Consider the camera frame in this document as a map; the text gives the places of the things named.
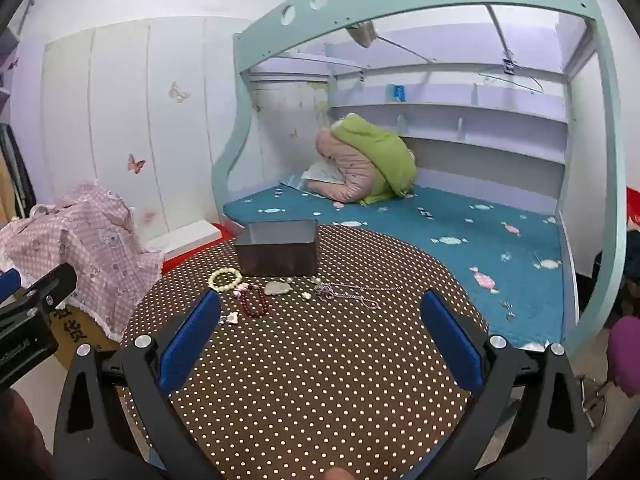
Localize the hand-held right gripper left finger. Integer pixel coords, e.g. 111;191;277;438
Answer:
52;289;223;480

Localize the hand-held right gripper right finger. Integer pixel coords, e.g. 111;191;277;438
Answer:
420;290;591;480

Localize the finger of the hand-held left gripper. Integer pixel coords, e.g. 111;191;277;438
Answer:
0;269;22;306
20;262;77;312

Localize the dark red bead bracelet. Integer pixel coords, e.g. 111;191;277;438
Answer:
239;285;271;318

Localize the cream bead bracelet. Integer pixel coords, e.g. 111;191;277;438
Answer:
208;267;244;292

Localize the grey metal tin box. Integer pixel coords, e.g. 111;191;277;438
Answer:
234;219;320;278

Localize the silver chain necklace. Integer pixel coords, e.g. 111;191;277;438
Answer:
312;277;406;311

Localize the cardboard box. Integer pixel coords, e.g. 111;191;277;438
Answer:
52;305;121;373

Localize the pink checkered cloth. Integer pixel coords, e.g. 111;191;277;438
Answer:
0;181;166;341

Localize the blue candy print bedsheet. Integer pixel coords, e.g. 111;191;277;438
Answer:
222;182;566;346

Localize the yellow hanging garment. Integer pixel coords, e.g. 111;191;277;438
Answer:
0;152;15;221

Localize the red box with white lid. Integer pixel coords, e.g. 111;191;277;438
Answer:
145;219;238;277

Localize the dark hanging jacket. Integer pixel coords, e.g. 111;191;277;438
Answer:
0;122;36;221

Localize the white wardrobe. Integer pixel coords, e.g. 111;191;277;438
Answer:
42;16;261;241

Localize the purple stool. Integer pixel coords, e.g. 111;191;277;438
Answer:
575;316;640;431

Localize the light blue folded cloth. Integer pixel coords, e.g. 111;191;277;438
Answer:
280;170;311;191

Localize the green and pink quilt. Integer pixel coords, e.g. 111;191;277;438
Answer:
305;112;418;206

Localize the white pillow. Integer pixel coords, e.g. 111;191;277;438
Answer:
300;162;346;186

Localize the red paper decoration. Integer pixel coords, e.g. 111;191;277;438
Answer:
626;185;640;231

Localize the metal support rod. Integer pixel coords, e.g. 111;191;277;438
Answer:
372;34;432;65
484;4;516;73

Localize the grey hanging cloth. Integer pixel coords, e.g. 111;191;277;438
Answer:
347;22;378;50

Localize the white wall shelf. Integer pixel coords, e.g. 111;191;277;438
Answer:
325;42;571;163

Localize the purple wall shelf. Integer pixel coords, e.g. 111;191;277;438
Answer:
0;0;36;121

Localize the wire clothes hanger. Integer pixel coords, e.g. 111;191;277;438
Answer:
477;67;545;95

